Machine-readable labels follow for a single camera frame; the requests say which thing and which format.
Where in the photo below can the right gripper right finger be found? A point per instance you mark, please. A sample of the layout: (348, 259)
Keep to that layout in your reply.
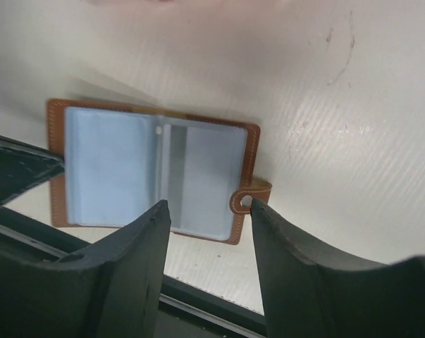
(312, 289)

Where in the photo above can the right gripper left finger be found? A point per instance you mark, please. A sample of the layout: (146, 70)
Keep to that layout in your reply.
(110, 288)

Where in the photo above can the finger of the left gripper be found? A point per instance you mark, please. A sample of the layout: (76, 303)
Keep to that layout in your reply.
(23, 167)

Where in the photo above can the brown leather card holder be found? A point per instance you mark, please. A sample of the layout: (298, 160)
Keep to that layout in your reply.
(240, 200)

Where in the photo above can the silver VIP card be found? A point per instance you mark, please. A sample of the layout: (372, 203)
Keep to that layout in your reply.
(109, 160)
(204, 170)

